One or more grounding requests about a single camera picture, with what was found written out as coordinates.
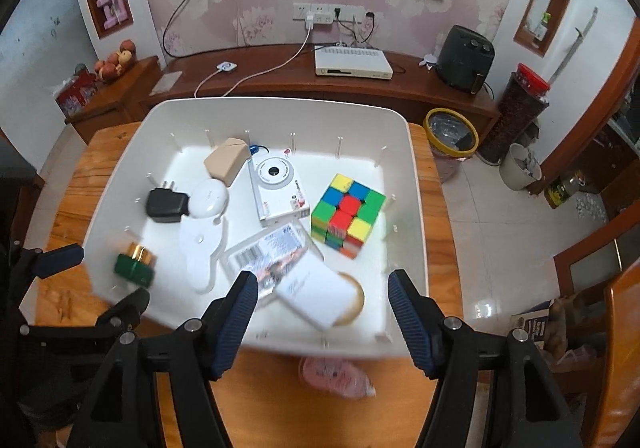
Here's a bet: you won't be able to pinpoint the green small box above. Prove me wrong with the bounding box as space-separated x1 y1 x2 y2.
113 242 157 289

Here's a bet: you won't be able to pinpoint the black power adapter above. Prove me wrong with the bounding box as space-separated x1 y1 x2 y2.
146 178 192 225

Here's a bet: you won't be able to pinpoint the wooden television cabinet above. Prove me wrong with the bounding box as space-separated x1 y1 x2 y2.
65 44 503 149

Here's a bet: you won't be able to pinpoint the cardboard box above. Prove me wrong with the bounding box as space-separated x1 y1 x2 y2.
510 298 561 354

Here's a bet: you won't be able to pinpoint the white camera box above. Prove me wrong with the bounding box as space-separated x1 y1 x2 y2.
247 148 312 229

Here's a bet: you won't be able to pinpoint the white plastic bin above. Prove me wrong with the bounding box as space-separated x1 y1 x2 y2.
80 98 432 361

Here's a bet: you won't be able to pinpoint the wooden chair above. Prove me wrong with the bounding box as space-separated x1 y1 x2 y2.
552 213 640 448

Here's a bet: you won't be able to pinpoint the colourful puzzle cube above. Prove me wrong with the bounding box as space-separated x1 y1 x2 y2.
310 173 387 259

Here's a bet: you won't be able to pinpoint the clear plastic packet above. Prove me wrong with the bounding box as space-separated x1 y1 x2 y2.
222 223 326 301

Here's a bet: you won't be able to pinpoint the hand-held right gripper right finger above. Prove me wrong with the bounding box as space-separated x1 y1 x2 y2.
387 269 583 448

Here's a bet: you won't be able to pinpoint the white earbuds case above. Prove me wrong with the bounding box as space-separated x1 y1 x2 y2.
189 178 231 219

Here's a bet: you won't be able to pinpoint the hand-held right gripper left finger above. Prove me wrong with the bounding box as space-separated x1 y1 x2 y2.
67 270 260 448

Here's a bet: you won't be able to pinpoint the yellow trash bin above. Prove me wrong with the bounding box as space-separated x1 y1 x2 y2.
424 108 480 183

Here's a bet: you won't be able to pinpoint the white charger cable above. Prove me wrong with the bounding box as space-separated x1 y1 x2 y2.
194 15 316 98

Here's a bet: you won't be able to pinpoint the white bucket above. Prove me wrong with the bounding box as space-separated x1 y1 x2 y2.
500 144 543 191

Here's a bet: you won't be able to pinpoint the white paper sheet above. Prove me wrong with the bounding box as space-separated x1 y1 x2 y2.
152 72 183 96

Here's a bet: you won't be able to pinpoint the red printed box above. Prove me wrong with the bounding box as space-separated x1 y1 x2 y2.
55 70 98 117

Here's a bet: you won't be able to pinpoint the pile of peaches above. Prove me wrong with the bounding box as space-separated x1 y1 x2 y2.
95 40 137 81

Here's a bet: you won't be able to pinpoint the beige wedge-shaped case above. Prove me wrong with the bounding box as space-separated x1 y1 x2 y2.
203 138 251 186

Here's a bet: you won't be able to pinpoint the small white box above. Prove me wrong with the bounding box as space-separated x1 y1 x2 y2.
274 255 353 331

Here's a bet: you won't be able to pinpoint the white wall sockets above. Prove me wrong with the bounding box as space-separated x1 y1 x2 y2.
292 2 377 26

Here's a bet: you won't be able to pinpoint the white set-top box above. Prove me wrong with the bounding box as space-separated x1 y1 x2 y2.
314 46 395 81

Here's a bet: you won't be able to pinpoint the black television cable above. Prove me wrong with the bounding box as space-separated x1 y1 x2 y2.
162 0 206 59

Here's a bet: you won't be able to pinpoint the red-lid jar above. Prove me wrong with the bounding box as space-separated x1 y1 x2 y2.
477 64 551 163

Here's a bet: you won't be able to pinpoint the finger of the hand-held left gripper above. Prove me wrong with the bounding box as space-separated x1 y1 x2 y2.
10 242 86 309
87 288 151 333

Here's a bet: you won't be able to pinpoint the grey long stick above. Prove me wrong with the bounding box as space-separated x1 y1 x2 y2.
550 8 598 86

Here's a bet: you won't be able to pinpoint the brown tape roll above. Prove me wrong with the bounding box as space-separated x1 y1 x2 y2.
330 270 366 327

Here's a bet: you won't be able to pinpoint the dark green air fryer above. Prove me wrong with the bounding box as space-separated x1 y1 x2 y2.
436 25 496 94

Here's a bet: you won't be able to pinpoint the pink tape roll packet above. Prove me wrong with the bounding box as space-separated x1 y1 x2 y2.
298 355 377 400

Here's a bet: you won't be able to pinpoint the stack of pink boxes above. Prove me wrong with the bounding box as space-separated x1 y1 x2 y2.
97 0 128 26

